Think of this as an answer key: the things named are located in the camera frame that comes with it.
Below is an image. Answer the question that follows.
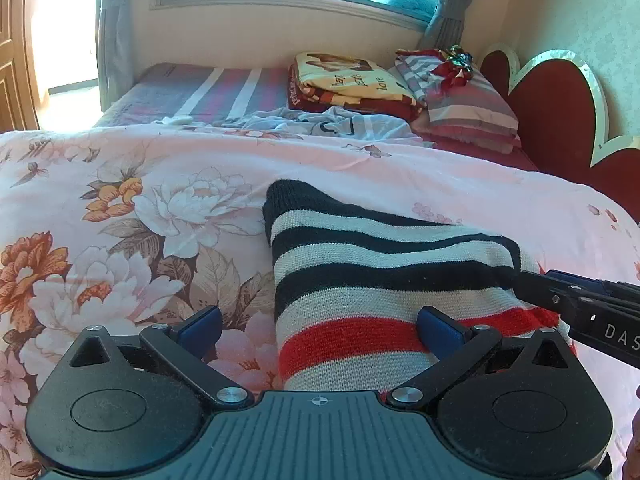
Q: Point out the striped knit sweater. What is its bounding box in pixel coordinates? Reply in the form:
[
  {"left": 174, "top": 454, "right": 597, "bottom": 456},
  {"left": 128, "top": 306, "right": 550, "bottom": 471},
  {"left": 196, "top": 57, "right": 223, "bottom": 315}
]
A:
[{"left": 262, "top": 180, "right": 562, "bottom": 392}]

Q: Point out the wooden door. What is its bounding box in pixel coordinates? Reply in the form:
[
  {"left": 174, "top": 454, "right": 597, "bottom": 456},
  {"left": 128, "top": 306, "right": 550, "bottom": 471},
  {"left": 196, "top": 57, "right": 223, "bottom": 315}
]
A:
[{"left": 0, "top": 0, "right": 39, "bottom": 133}]

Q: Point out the striped pillow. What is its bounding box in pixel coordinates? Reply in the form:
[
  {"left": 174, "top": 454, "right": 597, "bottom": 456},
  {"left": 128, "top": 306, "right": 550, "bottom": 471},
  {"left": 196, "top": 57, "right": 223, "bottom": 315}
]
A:
[{"left": 395, "top": 58, "right": 521, "bottom": 155}]

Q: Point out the pink floral quilt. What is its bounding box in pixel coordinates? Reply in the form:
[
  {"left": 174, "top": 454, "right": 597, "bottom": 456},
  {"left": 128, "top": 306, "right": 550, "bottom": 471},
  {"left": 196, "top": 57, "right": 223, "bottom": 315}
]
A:
[{"left": 1, "top": 124, "right": 639, "bottom": 479}]

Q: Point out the striped bed sheet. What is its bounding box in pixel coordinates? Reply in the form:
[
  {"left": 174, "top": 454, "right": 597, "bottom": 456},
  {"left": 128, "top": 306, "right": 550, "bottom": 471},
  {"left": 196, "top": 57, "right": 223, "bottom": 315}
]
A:
[{"left": 92, "top": 62, "right": 539, "bottom": 172}]

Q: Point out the grey curtain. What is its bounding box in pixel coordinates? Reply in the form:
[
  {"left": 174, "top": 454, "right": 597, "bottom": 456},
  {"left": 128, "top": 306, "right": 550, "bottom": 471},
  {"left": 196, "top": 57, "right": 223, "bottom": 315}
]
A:
[
  {"left": 96, "top": 0, "right": 134, "bottom": 112},
  {"left": 418, "top": 0, "right": 497, "bottom": 53}
]

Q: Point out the grey left curtain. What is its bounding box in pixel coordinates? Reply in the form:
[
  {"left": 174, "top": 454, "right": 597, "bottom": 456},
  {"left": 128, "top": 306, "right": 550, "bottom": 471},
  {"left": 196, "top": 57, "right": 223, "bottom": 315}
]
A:
[{"left": 96, "top": 0, "right": 134, "bottom": 112}]

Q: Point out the white small garment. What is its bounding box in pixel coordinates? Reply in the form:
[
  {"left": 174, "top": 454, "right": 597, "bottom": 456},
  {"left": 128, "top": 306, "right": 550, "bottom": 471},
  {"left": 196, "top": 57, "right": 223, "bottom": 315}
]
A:
[{"left": 156, "top": 115, "right": 193, "bottom": 126}]

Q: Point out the red cloth with trinket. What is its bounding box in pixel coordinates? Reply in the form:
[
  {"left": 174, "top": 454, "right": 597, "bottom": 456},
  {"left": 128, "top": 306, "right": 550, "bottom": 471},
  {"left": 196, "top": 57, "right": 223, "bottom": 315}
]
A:
[{"left": 396, "top": 44, "right": 474, "bottom": 92}]

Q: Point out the red heart headboard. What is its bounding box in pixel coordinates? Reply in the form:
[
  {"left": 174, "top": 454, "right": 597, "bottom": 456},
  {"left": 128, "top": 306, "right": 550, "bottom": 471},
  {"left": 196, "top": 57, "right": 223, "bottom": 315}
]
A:
[{"left": 480, "top": 44, "right": 639, "bottom": 219}]

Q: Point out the folded yellow red blanket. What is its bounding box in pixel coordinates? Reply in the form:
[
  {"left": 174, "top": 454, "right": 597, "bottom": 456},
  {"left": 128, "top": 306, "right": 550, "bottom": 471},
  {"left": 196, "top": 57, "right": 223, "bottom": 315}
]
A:
[{"left": 288, "top": 52, "right": 423, "bottom": 122}]

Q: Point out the grey right curtain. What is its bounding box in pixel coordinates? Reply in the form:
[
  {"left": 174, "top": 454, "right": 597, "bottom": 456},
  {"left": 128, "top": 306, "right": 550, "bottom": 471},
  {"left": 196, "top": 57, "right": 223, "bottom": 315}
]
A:
[{"left": 418, "top": 0, "right": 497, "bottom": 53}]

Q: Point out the light blue garment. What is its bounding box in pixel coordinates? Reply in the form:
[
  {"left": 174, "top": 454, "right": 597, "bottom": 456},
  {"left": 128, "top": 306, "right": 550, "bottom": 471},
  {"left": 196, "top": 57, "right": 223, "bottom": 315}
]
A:
[{"left": 213, "top": 106, "right": 435, "bottom": 148}]

